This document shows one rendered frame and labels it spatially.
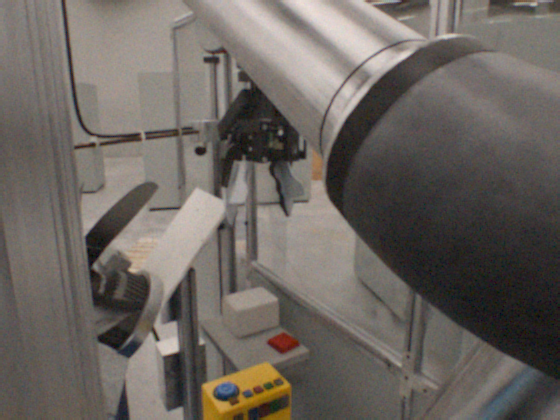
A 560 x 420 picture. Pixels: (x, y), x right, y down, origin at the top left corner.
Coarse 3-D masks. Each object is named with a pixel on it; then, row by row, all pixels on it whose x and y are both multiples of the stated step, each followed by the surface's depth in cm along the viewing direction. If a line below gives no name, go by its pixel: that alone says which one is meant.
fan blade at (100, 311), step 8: (96, 296) 95; (104, 296) 95; (96, 304) 91; (104, 304) 90; (112, 304) 89; (120, 304) 89; (128, 304) 88; (136, 304) 87; (96, 312) 87; (104, 312) 86; (112, 312) 86; (120, 312) 85; (128, 312) 84; (96, 320) 84; (104, 320) 83; (112, 320) 82; (120, 320) 82; (96, 328) 81; (104, 328) 80
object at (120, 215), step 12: (132, 192) 99; (144, 192) 108; (120, 204) 100; (132, 204) 107; (144, 204) 114; (108, 216) 101; (120, 216) 107; (132, 216) 113; (96, 228) 101; (108, 228) 107; (120, 228) 112; (96, 240) 106; (108, 240) 111
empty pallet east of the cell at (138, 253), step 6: (138, 240) 462; (144, 240) 462; (150, 240) 462; (156, 240) 462; (132, 246) 443; (138, 246) 443; (144, 246) 443; (150, 246) 443; (126, 252) 425; (132, 252) 425; (138, 252) 425; (144, 252) 425; (150, 252) 425; (132, 258) 409; (138, 258) 409; (144, 258) 409; (132, 264) 394; (138, 264) 394; (132, 270) 380
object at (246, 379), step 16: (256, 368) 92; (272, 368) 92; (208, 384) 86; (240, 384) 87; (256, 384) 87; (288, 384) 87; (208, 400) 84; (224, 400) 82; (240, 400) 82; (256, 400) 82; (208, 416) 85; (224, 416) 79; (272, 416) 85; (288, 416) 88
